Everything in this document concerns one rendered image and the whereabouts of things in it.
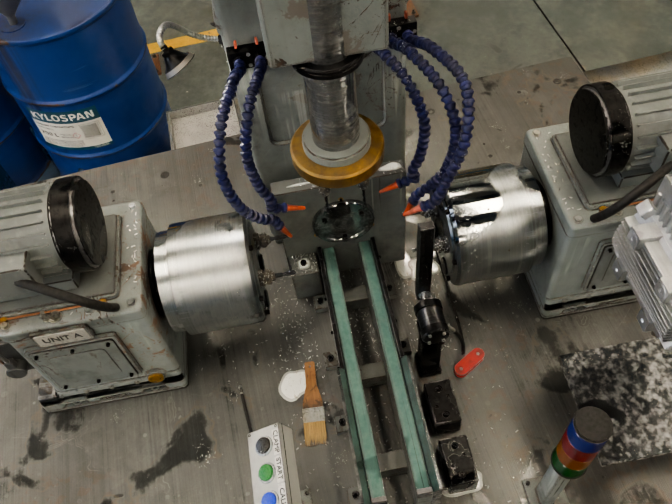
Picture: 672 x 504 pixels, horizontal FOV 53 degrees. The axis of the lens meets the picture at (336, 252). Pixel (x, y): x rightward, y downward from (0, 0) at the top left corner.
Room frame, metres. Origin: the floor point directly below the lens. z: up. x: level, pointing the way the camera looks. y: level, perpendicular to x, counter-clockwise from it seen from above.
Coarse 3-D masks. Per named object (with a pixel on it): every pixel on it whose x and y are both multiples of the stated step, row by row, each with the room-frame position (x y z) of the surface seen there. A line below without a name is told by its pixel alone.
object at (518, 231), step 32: (448, 192) 0.88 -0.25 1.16; (480, 192) 0.87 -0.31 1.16; (512, 192) 0.86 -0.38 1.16; (448, 224) 0.83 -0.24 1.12; (480, 224) 0.80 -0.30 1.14; (512, 224) 0.80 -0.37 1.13; (544, 224) 0.80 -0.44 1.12; (448, 256) 0.81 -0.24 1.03; (480, 256) 0.76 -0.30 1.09; (512, 256) 0.76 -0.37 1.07; (544, 256) 0.77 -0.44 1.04
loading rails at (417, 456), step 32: (320, 256) 0.93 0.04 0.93; (352, 288) 0.88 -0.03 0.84; (384, 288) 0.81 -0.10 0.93; (384, 320) 0.74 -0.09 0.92; (352, 352) 0.67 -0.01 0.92; (384, 352) 0.66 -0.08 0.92; (352, 384) 0.59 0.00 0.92; (352, 416) 0.52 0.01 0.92; (416, 416) 0.50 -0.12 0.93; (352, 448) 0.45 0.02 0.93; (416, 448) 0.44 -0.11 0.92; (416, 480) 0.37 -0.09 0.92
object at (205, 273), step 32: (192, 224) 0.90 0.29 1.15; (224, 224) 0.88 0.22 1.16; (160, 256) 0.83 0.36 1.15; (192, 256) 0.81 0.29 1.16; (224, 256) 0.80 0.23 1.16; (256, 256) 0.86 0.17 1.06; (160, 288) 0.77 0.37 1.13; (192, 288) 0.75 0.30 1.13; (224, 288) 0.75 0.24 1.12; (256, 288) 0.75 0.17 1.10; (192, 320) 0.72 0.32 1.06; (224, 320) 0.72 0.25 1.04; (256, 320) 0.73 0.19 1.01
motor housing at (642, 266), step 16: (624, 224) 0.62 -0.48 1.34; (624, 240) 0.60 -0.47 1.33; (624, 256) 0.58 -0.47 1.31; (640, 256) 0.55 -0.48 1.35; (656, 256) 0.54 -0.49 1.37; (640, 272) 0.53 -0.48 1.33; (656, 272) 0.51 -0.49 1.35; (640, 288) 0.52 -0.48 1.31; (640, 304) 0.51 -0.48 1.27; (656, 304) 0.47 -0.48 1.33; (656, 320) 0.46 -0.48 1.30
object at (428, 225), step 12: (420, 228) 0.74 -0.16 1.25; (432, 228) 0.73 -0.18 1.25; (420, 240) 0.73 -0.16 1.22; (432, 240) 0.73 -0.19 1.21; (420, 252) 0.73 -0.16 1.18; (432, 252) 0.73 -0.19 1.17; (420, 264) 0.73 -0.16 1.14; (432, 264) 0.73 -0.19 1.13; (420, 276) 0.73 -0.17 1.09; (420, 288) 0.73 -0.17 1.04
